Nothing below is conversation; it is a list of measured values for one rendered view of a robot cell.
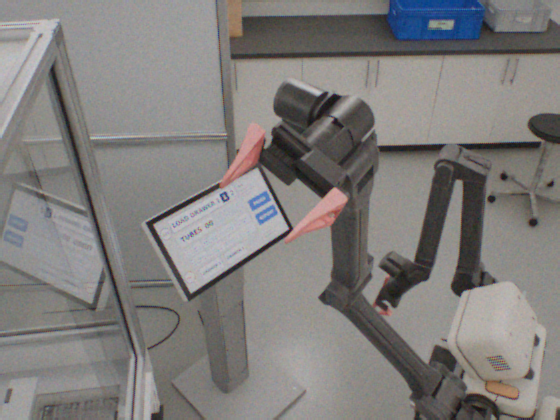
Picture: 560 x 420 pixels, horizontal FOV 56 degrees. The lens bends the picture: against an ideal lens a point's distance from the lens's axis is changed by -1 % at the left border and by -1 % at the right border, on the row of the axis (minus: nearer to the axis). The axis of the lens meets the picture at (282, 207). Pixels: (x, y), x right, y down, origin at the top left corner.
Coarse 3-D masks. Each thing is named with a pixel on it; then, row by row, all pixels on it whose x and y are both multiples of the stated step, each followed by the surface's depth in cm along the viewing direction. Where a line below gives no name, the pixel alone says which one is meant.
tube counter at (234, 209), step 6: (234, 204) 196; (240, 204) 197; (222, 210) 193; (228, 210) 194; (234, 210) 196; (240, 210) 197; (210, 216) 190; (216, 216) 191; (222, 216) 193; (228, 216) 194; (204, 222) 188; (210, 222) 190; (216, 222) 191; (222, 222) 192; (210, 228) 189
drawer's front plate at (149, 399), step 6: (150, 372) 163; (150, 378) 161; (150, 384) 160; (150, 390) 158; (156, 390) 169; (144, 396) 157; (150, 396) 157; (156, 396) 168; (144, 402) 155; (150, 402) 156; (144, 408) 154; (150, 408) 155; (144, 414) 152; (150, 414) 154
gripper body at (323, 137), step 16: (272, 128) 62; (288, 128) 61; (320, 128) 63; (336, 128) 63; (288, 144) 62; (304, 144) 61; (320, 144) 62; (336, 144) 63; (352, 144) 65; (336, 160) 63; (304, 176) 65; (320, 192) 64
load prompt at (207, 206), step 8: (224, 192) 195; (232, 192) 196; (208, 200) 191; (216, 200) 192; (224, 200) 194; (192, 208) 187; (200, 208) 188; (208, 208) 190; (216, 208) 192; (176, 216) 183; (184, 216) 185; (192, 216) 186; (200, 216) 188; (168, 224) 181; (176, 224) 183; (184, 224) 184; (176, 232) 182
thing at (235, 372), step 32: (224, 288) 212; (224, 320) 223; (224, 352) 235; (256, 352) 275; (192, 384) 260; (224, 384) 250; (256, 384) 259; (288, 384) 260; (224, 416) 247; (256, 416) 247
